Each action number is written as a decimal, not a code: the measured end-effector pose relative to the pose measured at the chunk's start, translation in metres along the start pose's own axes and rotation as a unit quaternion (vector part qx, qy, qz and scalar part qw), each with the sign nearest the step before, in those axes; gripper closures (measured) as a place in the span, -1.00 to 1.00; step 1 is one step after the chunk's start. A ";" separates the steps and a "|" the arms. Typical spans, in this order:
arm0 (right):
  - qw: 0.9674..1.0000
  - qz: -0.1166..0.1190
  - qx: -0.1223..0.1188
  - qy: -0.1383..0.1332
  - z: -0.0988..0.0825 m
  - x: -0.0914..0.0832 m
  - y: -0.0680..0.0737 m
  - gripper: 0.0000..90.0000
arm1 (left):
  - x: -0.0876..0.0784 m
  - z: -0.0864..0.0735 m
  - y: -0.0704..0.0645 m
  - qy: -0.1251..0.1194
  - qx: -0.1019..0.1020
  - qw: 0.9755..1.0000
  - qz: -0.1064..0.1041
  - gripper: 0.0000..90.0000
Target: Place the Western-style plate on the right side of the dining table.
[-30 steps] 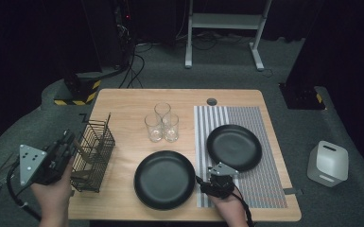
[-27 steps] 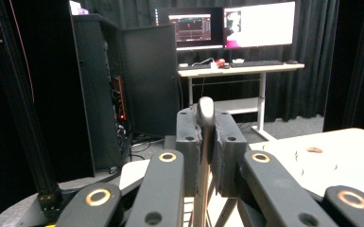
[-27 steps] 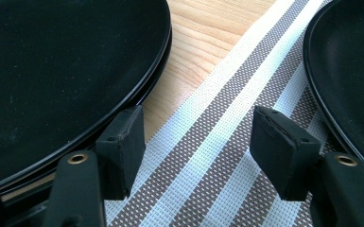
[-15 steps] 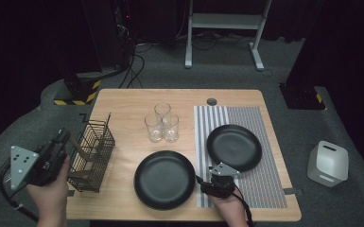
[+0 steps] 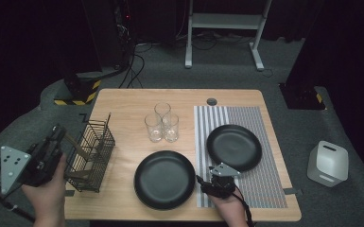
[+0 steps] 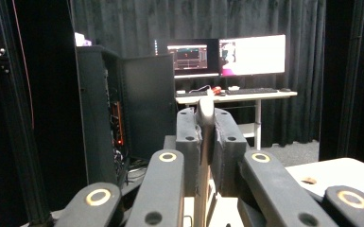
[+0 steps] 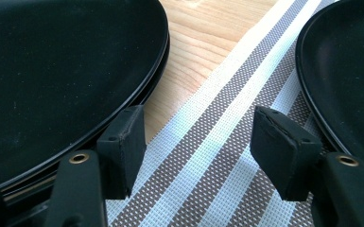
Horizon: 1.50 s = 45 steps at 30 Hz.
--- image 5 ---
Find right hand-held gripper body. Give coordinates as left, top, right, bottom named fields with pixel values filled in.
left=201, top=162, right=241, bottom=200

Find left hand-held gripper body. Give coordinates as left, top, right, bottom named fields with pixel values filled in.
left=0, top=138, right=65, bottom=197

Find black plate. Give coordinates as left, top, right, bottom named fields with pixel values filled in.
left=133, top=149, right=197, bottom=211
left=205, top=124, right=263, bottom=173

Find black wire cutlery basket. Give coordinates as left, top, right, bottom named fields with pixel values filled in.
left=64, top=113, right=116, bottom=193

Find clear drinking glass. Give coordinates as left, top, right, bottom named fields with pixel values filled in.
left=144, top=113, right=164, bottom=143
left=161, top=113, right=180, bottom=143
left=153, top=102, right=172, bottom=123

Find person's right hand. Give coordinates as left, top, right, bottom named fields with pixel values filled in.
left=207, top=193, right=251, bottom=227

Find person's left hand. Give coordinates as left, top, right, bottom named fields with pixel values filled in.
left=21, top=153, right=68, bottom=221

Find black yellow striped stand base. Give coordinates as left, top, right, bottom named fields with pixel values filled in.
left=54, top=69, right=102, bottom=107

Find grey striped placemat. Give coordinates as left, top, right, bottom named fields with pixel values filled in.
left=193, top=105, right=288, bottom=209

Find white box-shaped device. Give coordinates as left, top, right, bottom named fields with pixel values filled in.
left=306, top=140, right=350, bottom=188

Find black equipment rack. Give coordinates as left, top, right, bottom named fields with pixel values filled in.
left=81, top=0, right=134, bottom=71

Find black pillar stand base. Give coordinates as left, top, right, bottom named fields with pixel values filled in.
left=278, top=82, right=327, bottom=111

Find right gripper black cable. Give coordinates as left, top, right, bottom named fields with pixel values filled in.
left=233, top=185, right=256, bottom=227

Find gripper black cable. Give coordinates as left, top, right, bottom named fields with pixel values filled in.
left=0, top=164, right=36, bottom=223
left=233, top=185, right=256, bottom=227

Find brown handled utensil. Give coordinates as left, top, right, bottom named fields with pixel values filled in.
left=65, top=169, right=89, bottom=183

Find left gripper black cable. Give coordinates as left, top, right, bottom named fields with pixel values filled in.
left=0, top=164, right=36, bottom=223

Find black floor cables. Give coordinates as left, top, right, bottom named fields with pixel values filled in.
left=117, top=44, right=146, bottom=90

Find cables under white stand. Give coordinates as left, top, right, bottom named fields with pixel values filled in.
left=176, top=29, right=253, bottom=51

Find white metal stand frame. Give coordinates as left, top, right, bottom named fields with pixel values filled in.
left=183, top=0, right=273, bottom=72

